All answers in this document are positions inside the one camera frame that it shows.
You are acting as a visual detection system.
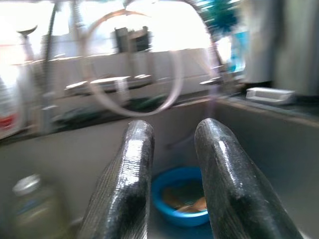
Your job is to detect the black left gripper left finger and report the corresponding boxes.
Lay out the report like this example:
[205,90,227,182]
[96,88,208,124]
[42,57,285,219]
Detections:
[82,119,155,239]

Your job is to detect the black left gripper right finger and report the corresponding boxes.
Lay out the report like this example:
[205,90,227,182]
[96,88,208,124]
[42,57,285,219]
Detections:
[194,118,304,239]

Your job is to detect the blue plastic bowl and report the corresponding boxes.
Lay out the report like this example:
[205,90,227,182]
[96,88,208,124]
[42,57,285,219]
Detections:
[151,166,211,227]

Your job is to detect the brown food scraps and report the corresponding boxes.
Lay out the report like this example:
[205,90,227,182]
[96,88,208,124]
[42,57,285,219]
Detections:
[161,185,207,214]

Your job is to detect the stainless steel sink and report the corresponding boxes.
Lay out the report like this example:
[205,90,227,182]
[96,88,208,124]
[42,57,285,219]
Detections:
[0,96,319,239]

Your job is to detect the dark green sponge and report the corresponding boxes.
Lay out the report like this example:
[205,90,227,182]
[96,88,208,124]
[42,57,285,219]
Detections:
[127,94,170,112]
[53,107,105,125]

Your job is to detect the glass jar metal lid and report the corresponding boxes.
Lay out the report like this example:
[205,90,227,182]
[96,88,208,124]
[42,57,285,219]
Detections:
[11,174,69,239]

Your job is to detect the white plastic clip box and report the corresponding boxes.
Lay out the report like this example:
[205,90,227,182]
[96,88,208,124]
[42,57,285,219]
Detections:
[245,87,297,105]

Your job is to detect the steel flexible faucet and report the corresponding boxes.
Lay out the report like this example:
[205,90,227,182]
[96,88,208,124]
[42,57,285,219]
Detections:
[39,2,59,132]

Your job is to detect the white blue water filter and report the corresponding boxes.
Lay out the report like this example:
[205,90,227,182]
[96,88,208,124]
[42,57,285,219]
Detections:
[228,27,250,75]

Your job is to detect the white red soap bottle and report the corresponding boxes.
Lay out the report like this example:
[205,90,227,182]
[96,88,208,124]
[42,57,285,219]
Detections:
[0,74,25,139]

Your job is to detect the dark steel appliance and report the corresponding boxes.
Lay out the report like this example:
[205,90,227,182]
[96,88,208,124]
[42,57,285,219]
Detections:
[245,0,319,94]

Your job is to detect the teal bottle brush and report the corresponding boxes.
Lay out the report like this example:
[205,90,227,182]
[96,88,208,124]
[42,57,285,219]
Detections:
[196,0,241,34]

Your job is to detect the thin white hose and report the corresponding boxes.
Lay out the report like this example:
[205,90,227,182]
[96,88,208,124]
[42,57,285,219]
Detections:
[174,0,220,120]

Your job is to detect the white looped hose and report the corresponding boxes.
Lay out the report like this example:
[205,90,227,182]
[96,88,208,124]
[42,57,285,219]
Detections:
[81,8,185,118]

